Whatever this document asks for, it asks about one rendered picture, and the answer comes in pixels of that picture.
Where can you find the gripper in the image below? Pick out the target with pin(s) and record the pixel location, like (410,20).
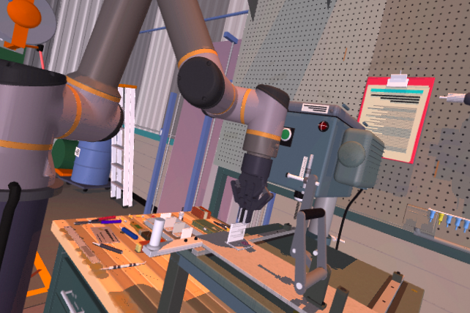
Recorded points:
(256,168)

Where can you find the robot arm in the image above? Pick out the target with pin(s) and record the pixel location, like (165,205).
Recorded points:
(102,47)

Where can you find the drill bit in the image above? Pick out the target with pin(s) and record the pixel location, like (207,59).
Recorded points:
(297,205)

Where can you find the white feed lever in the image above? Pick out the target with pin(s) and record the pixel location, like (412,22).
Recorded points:
(297,178)

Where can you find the blue-grey pillar drill body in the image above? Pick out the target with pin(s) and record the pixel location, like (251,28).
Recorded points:
(321,152)

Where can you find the grey slide plate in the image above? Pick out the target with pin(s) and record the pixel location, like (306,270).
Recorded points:
(180,245)

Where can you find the green steel drill stand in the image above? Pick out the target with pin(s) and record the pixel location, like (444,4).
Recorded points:
(203,281)

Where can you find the white cylinder pin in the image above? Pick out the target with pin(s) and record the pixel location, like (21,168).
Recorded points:
(156,233)

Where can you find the red-brown box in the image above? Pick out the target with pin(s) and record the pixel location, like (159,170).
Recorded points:
(201,212)

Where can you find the green round button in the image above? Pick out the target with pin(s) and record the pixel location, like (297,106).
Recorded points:
(285,134)

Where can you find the white block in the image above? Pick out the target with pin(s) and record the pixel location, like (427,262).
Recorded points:
(165,216)
(178,227)
(186,233)

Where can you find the grey clamp lever black grip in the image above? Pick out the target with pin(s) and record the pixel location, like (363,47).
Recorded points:
(307,250)

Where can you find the red round knob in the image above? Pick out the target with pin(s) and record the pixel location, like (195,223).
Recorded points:
(323,126)

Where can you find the blue marker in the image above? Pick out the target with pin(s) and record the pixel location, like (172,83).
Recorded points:
(129,233)

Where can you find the white ladder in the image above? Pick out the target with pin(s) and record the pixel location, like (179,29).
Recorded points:
(124,148)

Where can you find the white striped pencil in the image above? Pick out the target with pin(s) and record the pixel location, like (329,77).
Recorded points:
(122,266)

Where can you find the grey perforated plate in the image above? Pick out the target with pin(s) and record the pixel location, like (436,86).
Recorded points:
(106,235)

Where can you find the black pen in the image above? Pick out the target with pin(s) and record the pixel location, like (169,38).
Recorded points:
(108,247)

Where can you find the wooden workbench with green cabinet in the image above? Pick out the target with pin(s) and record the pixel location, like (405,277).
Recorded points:
(113,269)

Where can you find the blue drum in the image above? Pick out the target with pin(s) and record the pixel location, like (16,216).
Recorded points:
(91,162)

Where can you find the red clipboard with paper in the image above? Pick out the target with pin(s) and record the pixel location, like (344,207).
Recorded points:
(395,117)

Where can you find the tan wooden bar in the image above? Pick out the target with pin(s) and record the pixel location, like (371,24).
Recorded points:
(387,293)

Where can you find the grey wheeled dolly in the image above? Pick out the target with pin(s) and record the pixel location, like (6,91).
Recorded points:
(82,183)

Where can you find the steel ruler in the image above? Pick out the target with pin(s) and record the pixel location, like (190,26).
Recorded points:
(80,244)

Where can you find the green drum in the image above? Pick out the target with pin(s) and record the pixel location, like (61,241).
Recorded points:
(64,153)

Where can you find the rack of blue yellow bits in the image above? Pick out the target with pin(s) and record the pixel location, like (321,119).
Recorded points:
(456,222)

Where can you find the white aluminium bracket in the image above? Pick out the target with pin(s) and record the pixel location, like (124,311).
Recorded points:
(235,233)

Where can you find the blue frame with pink panels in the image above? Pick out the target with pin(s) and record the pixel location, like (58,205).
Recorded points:
(188,148)

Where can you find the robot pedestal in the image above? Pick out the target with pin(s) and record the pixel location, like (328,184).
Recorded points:
(16,242)

